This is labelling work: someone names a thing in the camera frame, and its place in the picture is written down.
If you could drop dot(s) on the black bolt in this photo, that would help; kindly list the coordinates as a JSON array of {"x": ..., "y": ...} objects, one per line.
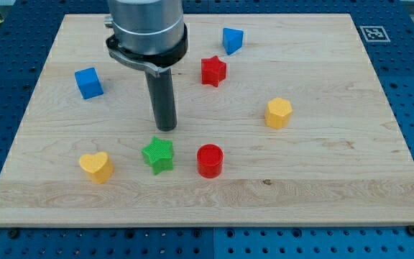
[
  {"x": 13, "y": 233},
  {"x": 410, "y": 230}
]

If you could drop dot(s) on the red cylinder block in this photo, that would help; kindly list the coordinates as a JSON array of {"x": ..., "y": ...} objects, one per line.
[{"x": 210, "y": 159}]

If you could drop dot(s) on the light wooden board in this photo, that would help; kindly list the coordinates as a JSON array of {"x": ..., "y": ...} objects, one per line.
[{"x": 340, "y": 161}]

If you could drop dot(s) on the blue triangle block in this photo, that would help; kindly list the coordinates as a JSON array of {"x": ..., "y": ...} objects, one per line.
[{"x": 232, "y": 40}]

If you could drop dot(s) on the black bolt front left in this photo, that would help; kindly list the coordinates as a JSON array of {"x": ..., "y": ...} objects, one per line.
[{"x": 13, "y": 233}]

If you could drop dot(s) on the black bolt front right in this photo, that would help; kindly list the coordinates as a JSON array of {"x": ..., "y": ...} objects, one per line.
[{"x": 410, "y": 230}]

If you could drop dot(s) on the blue cube block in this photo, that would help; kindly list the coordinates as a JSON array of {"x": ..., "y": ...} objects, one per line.
[{"x": 88, "y": 83}]

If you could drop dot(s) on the yellow hexagon block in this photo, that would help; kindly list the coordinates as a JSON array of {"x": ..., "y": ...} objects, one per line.
[{"x": 278, "y": 113}]

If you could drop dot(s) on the green star block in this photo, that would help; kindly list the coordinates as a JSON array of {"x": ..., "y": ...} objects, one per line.
[{"x": 159, "y": 155}]

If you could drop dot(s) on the white fiducial marker tag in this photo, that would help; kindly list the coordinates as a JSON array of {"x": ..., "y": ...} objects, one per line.
[{"x": 373, "y": 33}]

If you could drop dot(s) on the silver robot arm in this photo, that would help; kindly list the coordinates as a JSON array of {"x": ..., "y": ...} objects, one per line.
[{"x": 150, "y": 36}]

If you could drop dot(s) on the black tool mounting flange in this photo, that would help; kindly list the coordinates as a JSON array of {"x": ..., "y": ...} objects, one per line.
[{"x": 152, "y": 64}]

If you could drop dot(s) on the yellow heart block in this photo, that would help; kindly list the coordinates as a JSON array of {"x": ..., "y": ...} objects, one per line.
[{"x": 98, "y": 167}]

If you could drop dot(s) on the red star block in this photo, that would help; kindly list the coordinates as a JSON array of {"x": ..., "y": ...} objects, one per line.
[{"x": 213, "y": 71}]

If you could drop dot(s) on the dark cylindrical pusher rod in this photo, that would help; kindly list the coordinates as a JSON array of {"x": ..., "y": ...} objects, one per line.
[{"x": 163, "y": 100}]

